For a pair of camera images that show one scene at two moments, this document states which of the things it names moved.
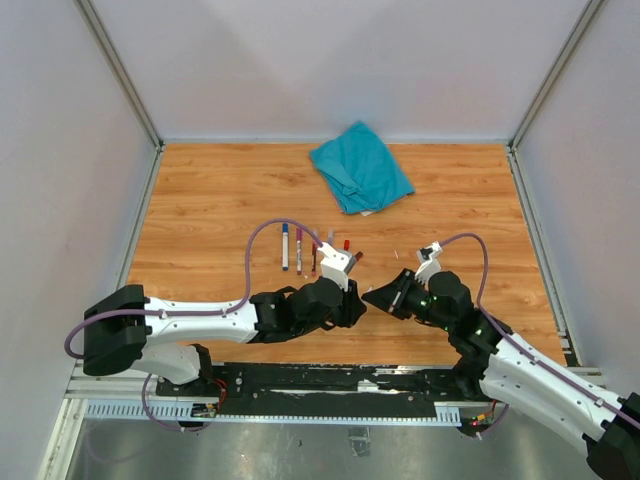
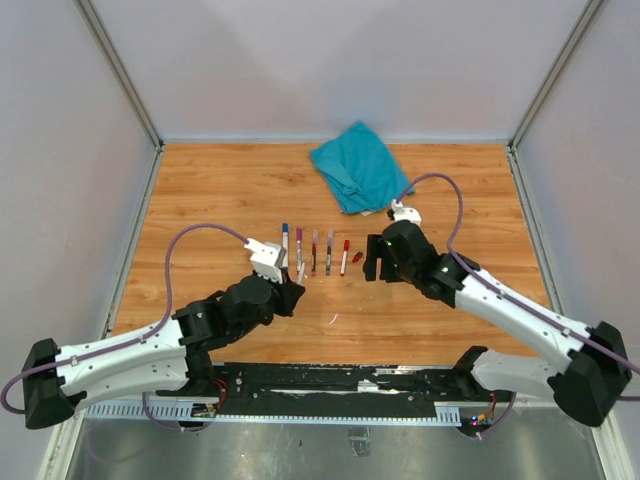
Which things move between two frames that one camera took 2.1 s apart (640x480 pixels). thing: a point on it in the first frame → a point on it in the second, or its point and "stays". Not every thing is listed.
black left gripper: (353, 307) → (289, 292)
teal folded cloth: (360, 171) stays
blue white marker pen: (285, 246) stays
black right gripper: (392, 297) → (376, 248)
